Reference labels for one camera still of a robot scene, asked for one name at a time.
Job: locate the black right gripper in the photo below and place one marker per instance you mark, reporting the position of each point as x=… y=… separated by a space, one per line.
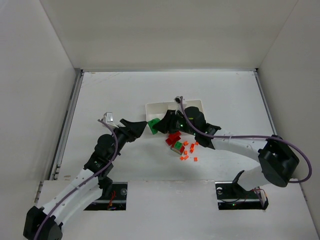
x=171 y=122

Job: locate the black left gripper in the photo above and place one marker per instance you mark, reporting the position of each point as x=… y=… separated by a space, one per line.
x=127 y=130

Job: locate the green lego brick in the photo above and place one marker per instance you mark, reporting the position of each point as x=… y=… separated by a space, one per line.
x=151 y=124

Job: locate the green red lego block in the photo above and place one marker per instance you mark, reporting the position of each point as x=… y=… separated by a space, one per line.
x=178 y=147

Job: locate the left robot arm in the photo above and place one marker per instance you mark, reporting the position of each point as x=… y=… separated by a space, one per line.
x=48 y=221

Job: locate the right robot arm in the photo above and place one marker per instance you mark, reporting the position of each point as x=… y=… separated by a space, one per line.
x=277 y=162

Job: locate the red lego brick pile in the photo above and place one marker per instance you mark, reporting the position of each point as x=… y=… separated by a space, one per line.
x=173 y=138

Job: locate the white three-compartment container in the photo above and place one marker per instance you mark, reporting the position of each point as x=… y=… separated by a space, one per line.
x=159 y=109

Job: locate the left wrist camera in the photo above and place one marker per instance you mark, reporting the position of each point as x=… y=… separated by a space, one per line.
x=107 y=117

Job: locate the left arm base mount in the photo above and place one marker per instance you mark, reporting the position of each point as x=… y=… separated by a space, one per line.
x=114 y=199

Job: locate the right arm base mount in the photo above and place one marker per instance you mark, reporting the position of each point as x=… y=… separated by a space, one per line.
x=231 y=196

